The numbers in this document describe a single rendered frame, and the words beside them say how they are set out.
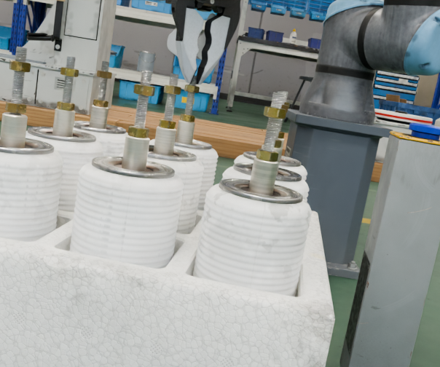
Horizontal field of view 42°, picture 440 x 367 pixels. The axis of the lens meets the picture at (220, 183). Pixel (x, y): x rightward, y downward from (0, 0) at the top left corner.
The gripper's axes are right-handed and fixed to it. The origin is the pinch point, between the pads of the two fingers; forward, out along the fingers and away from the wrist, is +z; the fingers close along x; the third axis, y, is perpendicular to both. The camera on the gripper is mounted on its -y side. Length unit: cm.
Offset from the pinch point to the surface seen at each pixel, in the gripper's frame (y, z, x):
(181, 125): 0.3, 6.8, 1.0
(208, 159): -3.7, 10.4, -1.3
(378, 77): 350, -24, -411
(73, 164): -5.6, 11.5, 16.8
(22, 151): -13.7, 9.0, 24.3
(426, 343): -16, 34, -38
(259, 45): 417, -36, -307
